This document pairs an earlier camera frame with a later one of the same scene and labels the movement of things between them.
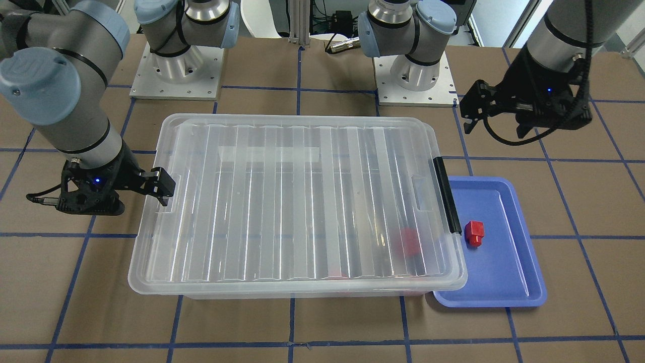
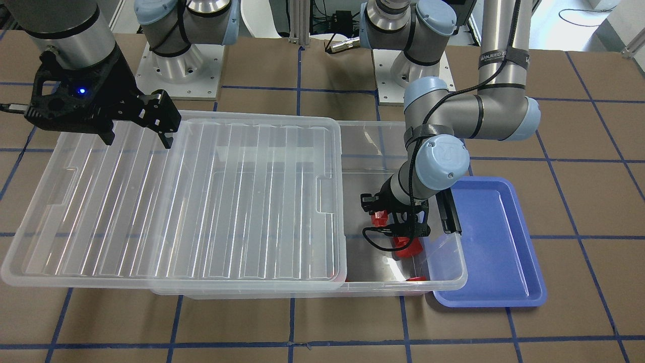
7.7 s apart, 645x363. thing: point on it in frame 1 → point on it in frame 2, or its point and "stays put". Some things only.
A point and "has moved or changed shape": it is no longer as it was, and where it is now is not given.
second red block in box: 408,243 stays put
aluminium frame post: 299,22 stays put
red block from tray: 473,231 → 379,220
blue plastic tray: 504,271 stays put
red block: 334,276 → 417,278
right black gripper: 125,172 → 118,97
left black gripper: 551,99 → 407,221
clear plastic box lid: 299,203 has moved or changed shape
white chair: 257,17 stays put
